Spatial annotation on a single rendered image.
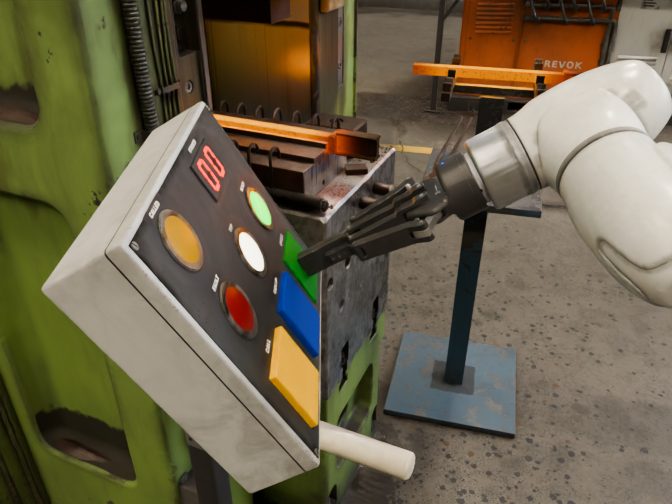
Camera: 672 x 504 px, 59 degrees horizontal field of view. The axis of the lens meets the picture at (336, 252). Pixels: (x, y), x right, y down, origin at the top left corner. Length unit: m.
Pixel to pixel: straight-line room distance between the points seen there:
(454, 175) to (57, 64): 0.53
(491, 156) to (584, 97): 0.11
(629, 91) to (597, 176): 0.12
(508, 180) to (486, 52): 3.92
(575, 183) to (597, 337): 1.82
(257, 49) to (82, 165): 0.67
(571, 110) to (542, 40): 3.92
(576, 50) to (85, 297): 4.32
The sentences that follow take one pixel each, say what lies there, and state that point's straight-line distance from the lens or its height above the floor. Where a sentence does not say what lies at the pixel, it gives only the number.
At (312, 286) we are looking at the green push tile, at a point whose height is 0.99.
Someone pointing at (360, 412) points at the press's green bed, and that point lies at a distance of 1.75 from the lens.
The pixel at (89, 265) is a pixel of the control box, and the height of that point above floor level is 1.18.
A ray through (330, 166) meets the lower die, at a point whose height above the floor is 0.95.
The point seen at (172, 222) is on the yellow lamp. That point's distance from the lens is 0.52.
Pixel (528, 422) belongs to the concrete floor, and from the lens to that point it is 2.02.
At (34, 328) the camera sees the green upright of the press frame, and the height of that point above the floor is 0.65.
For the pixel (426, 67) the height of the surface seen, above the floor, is 1.03.
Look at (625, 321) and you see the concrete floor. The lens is 2.55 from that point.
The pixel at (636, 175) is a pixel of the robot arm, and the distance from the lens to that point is 0.60.
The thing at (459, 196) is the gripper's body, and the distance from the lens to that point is 0.69.
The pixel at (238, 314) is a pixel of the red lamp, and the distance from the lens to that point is 0.54.
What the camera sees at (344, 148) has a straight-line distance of 1.17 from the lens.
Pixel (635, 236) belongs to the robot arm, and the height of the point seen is 1.16.
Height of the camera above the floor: 1.42
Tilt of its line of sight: 31 degrees down
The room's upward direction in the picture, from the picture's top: straight up
